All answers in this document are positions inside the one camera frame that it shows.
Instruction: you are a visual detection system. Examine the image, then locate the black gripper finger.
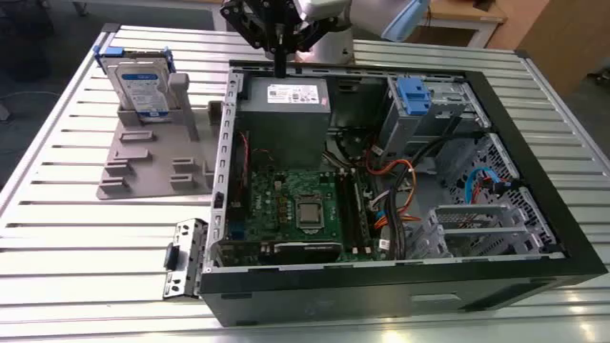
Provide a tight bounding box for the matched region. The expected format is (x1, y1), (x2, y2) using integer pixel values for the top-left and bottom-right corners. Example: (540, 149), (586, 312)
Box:
(219, 0), (282, 79)
(281, 17), (336, 79)

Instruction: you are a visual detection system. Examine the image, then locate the hard disk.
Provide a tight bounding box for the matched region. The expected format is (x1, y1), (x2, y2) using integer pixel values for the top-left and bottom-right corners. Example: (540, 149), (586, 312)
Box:
(93, 45), (178, 124)

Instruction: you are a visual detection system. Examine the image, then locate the blue data wire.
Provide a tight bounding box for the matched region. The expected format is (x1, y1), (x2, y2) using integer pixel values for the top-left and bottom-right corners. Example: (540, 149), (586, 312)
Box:
(465, 166), (521, 205)

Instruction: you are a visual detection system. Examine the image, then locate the orange red power wire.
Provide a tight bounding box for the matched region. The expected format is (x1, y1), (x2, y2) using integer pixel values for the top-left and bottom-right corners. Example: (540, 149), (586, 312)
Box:
(478, 173), (508, 197)

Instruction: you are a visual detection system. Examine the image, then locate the metal disk bay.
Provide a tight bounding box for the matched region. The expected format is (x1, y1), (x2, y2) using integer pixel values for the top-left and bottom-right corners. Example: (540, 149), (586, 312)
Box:
(426, 203), (557, 258)

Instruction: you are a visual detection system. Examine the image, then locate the blue drive latch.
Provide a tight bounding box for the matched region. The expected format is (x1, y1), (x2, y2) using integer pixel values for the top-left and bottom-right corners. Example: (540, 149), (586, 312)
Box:
(396, 77), (433, 117)

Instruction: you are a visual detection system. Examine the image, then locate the grey power supply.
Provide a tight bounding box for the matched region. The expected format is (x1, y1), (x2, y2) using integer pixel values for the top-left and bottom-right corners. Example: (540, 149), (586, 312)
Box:
(235, 76), (333, 172)

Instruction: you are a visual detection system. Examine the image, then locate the metal optical drive cage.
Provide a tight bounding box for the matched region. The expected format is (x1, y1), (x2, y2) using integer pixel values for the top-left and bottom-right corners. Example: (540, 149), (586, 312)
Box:
(378, 74), (492, 158)

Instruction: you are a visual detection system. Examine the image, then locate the green motherboard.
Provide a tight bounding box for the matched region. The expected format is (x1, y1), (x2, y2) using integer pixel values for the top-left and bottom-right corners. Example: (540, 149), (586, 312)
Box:
(226, 169), (382, 265)

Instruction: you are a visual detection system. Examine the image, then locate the grey parts rack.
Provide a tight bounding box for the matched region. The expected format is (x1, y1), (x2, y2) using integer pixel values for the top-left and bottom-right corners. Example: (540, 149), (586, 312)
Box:
(95, 73), (226, 201)

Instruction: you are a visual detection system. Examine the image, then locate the CPU socket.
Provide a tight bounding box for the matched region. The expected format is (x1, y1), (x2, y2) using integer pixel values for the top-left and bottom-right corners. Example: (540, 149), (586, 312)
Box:
(291, 194), (332, 236)

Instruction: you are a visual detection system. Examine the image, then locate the silver CPU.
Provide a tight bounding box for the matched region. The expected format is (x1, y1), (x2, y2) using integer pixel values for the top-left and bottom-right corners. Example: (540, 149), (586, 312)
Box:
(295, 202), (325, 228)

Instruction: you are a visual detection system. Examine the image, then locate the black RAM stick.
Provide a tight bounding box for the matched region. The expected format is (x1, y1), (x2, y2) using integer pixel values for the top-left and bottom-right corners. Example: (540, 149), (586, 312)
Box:
(349, 167), (376, 254)

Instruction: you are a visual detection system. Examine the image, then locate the brown wooden cabinet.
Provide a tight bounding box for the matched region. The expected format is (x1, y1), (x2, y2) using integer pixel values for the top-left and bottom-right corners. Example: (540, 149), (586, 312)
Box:
(489, 0), (610, 97)

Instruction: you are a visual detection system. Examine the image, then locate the black graphics card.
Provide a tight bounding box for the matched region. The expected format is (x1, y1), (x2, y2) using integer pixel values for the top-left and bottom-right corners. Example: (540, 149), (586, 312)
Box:
(214, 241), (345, 267)

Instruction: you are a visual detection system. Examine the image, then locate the black PC case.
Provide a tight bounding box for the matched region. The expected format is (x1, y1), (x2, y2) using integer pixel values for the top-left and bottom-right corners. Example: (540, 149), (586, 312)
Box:
(198, 59), (609, 328)

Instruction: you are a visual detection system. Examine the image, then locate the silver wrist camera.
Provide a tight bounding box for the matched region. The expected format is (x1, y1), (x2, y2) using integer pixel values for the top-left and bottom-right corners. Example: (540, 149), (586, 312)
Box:
(293, 0), (354, 23)

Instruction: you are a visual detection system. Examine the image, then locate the wooden desk white frame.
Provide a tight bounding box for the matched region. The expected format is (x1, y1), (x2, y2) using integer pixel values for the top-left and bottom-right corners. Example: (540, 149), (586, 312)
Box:
(209, 0), (509, 49)

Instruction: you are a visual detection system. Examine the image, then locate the orange wire bundle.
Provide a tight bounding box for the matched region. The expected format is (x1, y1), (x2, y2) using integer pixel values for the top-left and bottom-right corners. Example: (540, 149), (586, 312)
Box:
(365, 159), (421, 229)

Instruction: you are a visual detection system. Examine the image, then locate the black cable bundle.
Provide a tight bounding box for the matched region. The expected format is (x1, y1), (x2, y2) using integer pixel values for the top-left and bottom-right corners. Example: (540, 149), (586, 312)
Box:
(384, 130), (482, 260)

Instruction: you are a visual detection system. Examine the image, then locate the metal slot retainer bracket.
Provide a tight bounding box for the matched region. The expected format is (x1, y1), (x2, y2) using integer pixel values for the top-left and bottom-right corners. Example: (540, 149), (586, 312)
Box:
(162, 217), (211, 300)

